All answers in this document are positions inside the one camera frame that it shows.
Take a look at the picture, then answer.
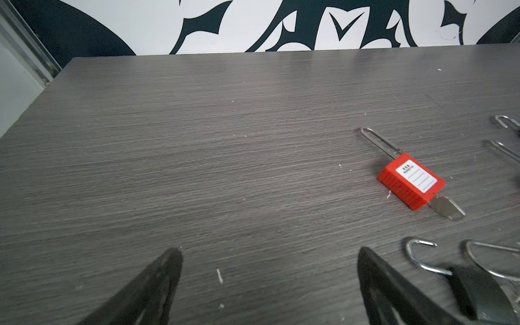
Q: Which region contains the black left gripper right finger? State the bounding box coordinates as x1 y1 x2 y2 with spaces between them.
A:
357 246 461 324

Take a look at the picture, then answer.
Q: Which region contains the red padlock with white label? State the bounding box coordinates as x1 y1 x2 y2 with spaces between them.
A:
360 127 446 211

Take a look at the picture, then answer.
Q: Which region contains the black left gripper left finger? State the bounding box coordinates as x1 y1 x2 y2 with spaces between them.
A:
79 248 184 324

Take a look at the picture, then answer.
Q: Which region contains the silver key in padlock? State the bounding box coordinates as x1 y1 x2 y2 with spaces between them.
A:
428 196 466 222

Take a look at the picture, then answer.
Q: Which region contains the steel shackle at right edge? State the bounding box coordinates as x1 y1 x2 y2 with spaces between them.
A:
483 114 519 164

